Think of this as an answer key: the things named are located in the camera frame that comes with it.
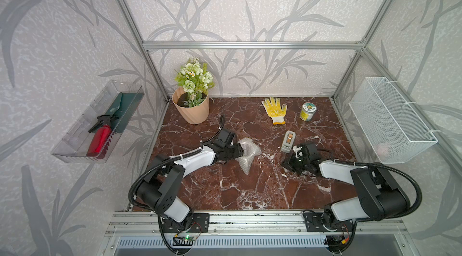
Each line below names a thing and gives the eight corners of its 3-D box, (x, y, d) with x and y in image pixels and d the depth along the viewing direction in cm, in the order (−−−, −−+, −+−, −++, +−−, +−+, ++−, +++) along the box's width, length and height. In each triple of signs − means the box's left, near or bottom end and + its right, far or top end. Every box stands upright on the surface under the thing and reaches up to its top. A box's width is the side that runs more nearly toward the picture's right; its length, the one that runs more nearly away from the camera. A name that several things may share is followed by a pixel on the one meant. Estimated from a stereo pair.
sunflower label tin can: (301, 121, 110) (305, 112, 103) (298, 111, 115) (302, 102, 108) (314, 121, 110) (318, 112, 103) (310, 111, 115) (315, 102, 108)
